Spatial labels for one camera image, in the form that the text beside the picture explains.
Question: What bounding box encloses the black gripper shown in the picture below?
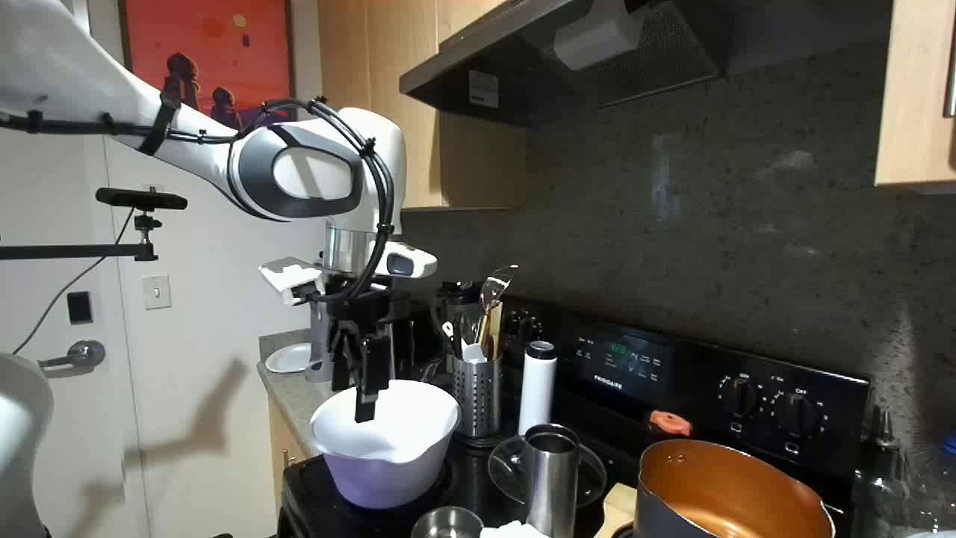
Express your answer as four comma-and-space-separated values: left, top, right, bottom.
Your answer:
323, 281, 400, 428

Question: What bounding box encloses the small silver cup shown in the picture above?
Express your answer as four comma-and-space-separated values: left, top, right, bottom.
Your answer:
408, 501, 486, 538

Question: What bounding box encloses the black stove knob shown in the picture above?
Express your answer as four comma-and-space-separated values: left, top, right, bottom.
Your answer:
717, 369, 757, 414
774, 384, 829, 435

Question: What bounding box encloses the silver coffee maker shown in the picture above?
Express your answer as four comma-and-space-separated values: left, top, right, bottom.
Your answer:
308, 286, 429, 384

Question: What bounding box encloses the white plate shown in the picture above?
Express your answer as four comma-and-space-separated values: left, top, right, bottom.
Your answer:
261, 336, 318, 378

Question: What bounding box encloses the wooden base cabinet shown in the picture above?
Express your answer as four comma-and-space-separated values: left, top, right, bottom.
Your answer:
266, 393, 312, 489

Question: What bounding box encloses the white mixing bowl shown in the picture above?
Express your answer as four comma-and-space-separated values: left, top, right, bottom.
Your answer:
308, 375, 460, 514

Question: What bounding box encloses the black kitchen utensil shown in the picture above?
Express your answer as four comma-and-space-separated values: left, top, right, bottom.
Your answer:
429, 277, 486, 362

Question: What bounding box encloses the metal utensil holder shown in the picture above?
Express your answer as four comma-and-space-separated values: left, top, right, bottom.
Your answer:
450, 341, 505, 443

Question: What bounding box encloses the glass pot lid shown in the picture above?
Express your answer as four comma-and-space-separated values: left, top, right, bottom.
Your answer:
486, 428, 608, 514

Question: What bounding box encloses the white cylindrical bottle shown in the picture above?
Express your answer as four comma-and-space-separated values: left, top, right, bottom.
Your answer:
515, 336, 560, 440

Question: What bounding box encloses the stainless steel tumbler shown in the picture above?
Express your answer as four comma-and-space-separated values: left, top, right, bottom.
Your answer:
521, 422, 583, 538

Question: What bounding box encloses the wooden spatula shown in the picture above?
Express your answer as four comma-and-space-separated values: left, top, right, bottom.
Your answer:
593, 481, 639, 538

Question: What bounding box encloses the orange round object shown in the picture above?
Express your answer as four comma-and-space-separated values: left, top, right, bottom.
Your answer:
644, 407, 695, 440

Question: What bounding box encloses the dark range hood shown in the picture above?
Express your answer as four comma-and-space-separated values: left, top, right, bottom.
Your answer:
396, 0, 893, 132

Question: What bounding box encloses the white rounded object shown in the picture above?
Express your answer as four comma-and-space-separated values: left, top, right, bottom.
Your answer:
0, 350, 57, 538

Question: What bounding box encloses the red painting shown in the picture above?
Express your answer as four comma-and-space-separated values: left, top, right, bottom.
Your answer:
115, 0, 299, 127

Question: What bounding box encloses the copper nonstick pan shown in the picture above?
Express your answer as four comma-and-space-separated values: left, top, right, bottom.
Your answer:
633, 435, 838, 538

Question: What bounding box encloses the dark glass bottle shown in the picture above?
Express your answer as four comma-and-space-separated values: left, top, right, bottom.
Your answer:
848, 399, 914, 538

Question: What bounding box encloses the white light switch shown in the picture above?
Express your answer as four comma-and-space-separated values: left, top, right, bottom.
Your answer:
140, 271, 176, 314

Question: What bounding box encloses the silver door handle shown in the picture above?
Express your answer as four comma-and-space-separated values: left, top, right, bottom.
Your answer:
36, 336, 111, 378

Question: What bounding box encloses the black camera bar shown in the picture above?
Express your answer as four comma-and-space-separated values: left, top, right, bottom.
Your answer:
93, 184, 190, 214

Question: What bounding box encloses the black wall plate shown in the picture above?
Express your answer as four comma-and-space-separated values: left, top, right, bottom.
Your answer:
66, 286, 96, 325

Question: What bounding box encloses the thin black camera cable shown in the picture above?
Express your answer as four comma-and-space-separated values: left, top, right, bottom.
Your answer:
8, 205, 140, 357

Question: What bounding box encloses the tall wooden wall cabinet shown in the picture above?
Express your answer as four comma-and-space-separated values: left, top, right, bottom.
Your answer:
317, 0, 532, 214

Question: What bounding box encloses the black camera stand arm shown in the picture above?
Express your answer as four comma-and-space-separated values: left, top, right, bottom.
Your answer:
0, 208, 164, 265

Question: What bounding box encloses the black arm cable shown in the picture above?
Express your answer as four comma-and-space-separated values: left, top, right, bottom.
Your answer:
0, 96, 400, 302

